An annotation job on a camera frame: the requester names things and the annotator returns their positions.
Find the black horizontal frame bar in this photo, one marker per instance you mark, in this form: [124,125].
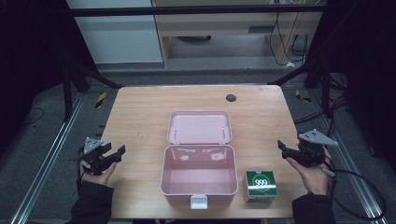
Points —
[186,11]

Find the white cabinet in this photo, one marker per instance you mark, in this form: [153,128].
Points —
[118,37]

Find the light wooden desk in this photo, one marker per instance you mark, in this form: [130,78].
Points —
[218,23]

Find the aluminium floor rail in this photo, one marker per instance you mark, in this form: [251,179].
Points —
[46,161]
[351,161]

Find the person's left hand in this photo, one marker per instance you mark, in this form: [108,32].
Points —
[100,177]

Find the pink plastic storage box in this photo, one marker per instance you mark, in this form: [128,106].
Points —
[199,161]

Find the black metal stand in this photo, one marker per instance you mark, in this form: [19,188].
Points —
[314,74]
[74,81]

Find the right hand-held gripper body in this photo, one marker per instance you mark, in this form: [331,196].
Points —
[311,152]

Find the yellow black striped tape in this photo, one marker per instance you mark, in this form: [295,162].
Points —
[100,100]
[302,96]

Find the green medicine box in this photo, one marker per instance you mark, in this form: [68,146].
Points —
[261,186]

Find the person's right hand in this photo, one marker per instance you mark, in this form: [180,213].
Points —
[314,180]

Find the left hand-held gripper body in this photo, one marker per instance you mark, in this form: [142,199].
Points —
[92,157]

